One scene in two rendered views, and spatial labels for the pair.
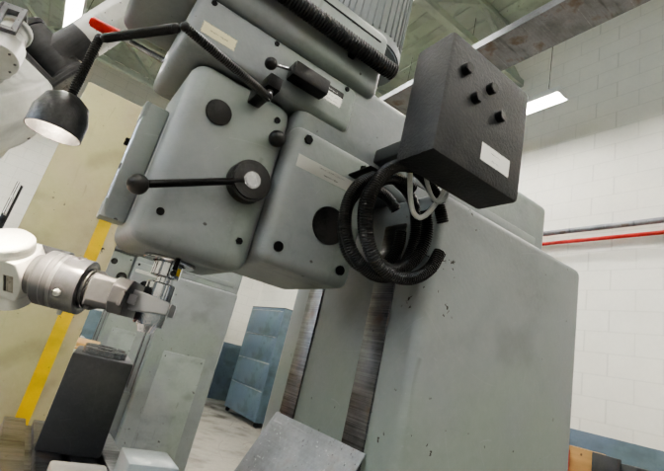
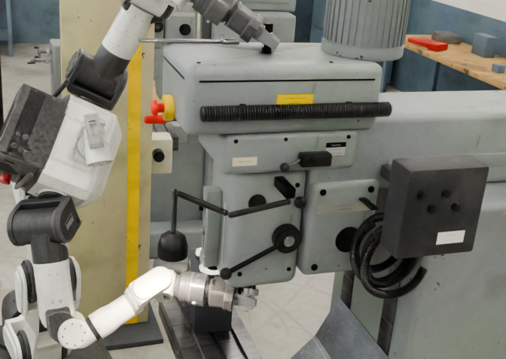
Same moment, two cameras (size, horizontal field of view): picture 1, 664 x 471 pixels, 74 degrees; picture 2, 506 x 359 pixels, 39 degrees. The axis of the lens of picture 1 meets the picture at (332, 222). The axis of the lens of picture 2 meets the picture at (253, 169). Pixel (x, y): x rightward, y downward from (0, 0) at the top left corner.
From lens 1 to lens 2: 1.38 m
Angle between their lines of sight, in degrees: 40
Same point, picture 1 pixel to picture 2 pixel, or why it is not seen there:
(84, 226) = not seen: hidden behind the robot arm
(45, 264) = (183, 289)
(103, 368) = not seen: hidden behind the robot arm
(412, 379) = (412, 330)
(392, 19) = (388, 27)
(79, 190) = not seen: outside the picture
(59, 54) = (108, 80)
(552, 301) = not seen: outside the picture
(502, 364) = (491, 298)
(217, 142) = (261, 220)
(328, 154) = (340, 193)
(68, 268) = (195, 290)
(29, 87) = (109, 138)
